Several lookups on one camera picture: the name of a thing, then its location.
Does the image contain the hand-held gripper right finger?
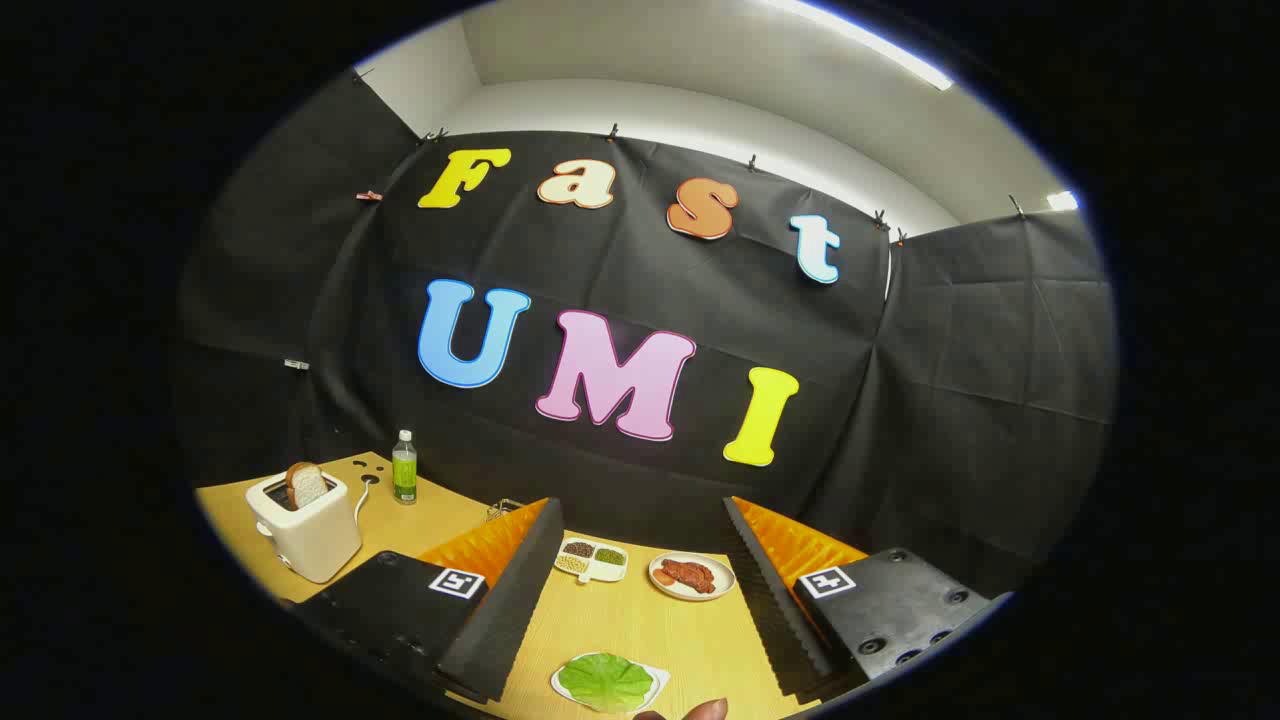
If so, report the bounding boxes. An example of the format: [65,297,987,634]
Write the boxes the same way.
[722,495,1013,701]

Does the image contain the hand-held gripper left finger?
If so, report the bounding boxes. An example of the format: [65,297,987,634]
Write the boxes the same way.
[290,497,566,704]

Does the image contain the green lettuce leaf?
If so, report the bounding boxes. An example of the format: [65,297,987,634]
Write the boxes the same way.
[557,653,656,713]

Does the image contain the white bread slice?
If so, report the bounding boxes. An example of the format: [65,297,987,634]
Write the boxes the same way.
[286,462,329,509]

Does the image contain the white round meat plate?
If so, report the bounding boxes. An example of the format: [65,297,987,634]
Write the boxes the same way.
[648,552,737,602]

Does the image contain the white divided dish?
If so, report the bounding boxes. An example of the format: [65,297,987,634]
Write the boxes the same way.
[554,537,629,585]

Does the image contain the red meat slice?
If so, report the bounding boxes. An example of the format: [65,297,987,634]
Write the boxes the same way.
[655,560,717,595]

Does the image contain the white square plate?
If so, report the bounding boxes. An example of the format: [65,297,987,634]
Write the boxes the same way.
[550,655,671,713]

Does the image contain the green label water bottle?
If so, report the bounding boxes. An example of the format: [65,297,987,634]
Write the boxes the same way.
[391,430,419,505]

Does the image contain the white toaster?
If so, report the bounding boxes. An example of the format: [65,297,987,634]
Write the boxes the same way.
[245,470,363,585]

